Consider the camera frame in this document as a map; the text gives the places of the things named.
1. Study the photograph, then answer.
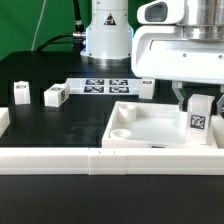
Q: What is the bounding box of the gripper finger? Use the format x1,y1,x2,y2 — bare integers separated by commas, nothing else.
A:
216,84,224,116

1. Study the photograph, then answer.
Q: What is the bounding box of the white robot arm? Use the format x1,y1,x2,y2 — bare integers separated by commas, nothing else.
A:
81,0,224,113

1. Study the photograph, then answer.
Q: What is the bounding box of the white AprilTag base plate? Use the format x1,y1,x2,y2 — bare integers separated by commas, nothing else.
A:
66,78,141,95

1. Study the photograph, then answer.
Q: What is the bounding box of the white U-shaped fence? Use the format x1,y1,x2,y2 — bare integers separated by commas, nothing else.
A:
0,116,224,175

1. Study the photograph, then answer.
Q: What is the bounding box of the white square tabletop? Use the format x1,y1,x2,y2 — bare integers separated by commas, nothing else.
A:
102,101,217,149

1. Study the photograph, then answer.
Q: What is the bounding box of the white thin cable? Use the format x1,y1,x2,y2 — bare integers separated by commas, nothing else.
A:
31,0,48,52

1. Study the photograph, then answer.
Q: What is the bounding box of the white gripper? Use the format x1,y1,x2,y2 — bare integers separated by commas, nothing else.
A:
131,0,224,110

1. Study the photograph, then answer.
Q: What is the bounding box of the black thick cable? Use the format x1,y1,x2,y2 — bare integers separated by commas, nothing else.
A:
35,0,88,53

